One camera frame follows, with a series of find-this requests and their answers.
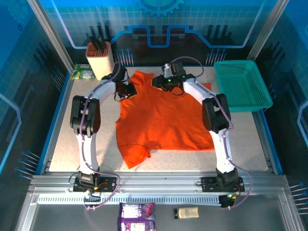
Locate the orange t-shirt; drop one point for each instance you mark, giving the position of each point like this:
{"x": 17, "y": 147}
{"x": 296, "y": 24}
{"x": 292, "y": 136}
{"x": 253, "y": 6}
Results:
{"x": 163, "y": 120}

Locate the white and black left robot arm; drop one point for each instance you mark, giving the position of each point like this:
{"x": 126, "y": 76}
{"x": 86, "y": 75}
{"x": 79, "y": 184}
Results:
{"x": 85, "y": 115}

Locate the beige utensil holder block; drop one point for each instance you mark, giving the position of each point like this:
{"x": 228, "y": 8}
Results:
{"x": 99, "y": 62}

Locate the green and white package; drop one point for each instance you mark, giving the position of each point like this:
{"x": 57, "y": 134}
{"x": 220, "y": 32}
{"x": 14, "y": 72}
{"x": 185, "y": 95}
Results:
{"x": 81, "y": 72}

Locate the teal plastic basket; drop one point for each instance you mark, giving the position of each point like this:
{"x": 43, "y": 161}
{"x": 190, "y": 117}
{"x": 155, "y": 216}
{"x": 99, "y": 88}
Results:
{"x": 243, "y": 81}

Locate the purple snack bag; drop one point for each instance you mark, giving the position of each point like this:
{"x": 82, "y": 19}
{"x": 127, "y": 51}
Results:
{"x": 136, "y": 216}

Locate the small beige box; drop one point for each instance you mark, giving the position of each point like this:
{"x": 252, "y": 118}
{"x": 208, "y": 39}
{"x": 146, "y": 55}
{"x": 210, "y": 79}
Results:
{"x": 187, "y": 213}

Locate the black controller box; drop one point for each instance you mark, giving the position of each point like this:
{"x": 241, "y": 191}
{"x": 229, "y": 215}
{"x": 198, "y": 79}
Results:
{"x": 227, "y": 201}

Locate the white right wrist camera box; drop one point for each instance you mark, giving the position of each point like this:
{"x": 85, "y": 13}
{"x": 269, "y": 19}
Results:
{"x": 166, "y": 71}

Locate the aluminium corner post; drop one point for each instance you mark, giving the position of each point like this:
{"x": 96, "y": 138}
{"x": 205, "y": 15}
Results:
{"x": 267, "y": 29}
{"x": 51, "y": 36}

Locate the aluminium frame rail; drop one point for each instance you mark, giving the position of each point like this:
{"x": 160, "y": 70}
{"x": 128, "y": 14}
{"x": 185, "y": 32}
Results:
{"x": 158, "y": 183}

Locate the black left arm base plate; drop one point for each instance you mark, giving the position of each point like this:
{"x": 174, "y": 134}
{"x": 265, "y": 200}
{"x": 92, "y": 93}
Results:
{"x": 108, "y": 185}

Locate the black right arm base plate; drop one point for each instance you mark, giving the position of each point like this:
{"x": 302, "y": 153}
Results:
{"x": 209, "y": 184}

